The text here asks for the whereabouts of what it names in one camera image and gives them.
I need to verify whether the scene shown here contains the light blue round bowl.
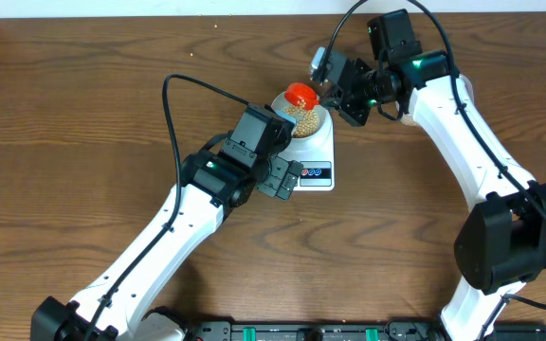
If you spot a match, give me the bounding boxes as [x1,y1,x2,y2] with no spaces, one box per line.
[271,92,326,138]

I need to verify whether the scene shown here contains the red plastic measuring scoop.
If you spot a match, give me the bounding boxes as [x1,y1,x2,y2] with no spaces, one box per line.
[283,82,319,111]

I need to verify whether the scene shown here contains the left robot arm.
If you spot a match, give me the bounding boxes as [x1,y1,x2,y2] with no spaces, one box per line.
[30,105,302,340]

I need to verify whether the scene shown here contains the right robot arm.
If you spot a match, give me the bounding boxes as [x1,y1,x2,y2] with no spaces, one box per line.
[310,9,546,340]

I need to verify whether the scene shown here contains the white digital kitchen scale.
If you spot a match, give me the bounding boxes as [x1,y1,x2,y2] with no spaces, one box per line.
[280,107,335,191]

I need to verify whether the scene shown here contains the soybeans in bowl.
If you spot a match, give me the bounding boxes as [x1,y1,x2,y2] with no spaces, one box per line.
[282,102,319,138]

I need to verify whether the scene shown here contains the clear plastic container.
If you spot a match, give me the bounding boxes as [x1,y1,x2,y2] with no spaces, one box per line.
[400,113,419,127]

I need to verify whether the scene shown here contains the left black cable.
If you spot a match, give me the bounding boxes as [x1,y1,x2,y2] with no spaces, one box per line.
[81,73,250,341]

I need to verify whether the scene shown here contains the black cable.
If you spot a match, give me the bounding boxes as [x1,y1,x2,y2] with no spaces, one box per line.
[81,73,250,341]
[322,0,546,341]

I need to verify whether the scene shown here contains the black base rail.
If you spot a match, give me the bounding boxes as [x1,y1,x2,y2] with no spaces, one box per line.
[182,319,546,341]

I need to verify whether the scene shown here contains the right black cable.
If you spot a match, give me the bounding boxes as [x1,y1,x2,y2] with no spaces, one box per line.
[322,0,546,341]

